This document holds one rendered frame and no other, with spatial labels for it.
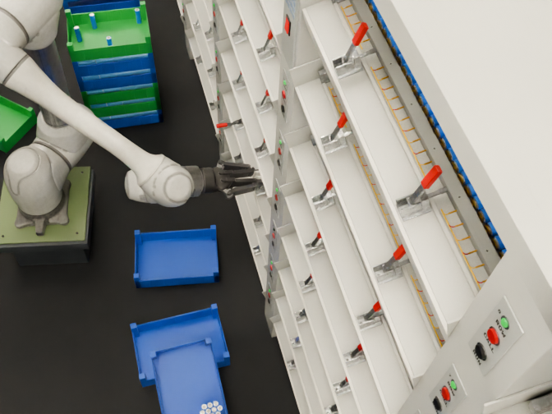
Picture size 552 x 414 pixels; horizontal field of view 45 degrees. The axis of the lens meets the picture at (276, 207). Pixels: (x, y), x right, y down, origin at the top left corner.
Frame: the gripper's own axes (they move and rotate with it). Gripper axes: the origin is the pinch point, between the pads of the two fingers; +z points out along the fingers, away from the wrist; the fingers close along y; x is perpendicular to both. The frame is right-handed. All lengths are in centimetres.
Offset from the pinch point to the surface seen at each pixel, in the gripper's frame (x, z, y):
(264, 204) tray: -7.3, 0.0, 5.2
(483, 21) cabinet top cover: 109, -20, 62
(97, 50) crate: -23, -38, -80
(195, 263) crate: -62, -9, -8
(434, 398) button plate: 72, -22, 92
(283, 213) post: 20.7, -8.3, 27.5
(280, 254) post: 0.6, -3.5, 27.4
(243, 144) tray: -7.4, -0.1, -19.2
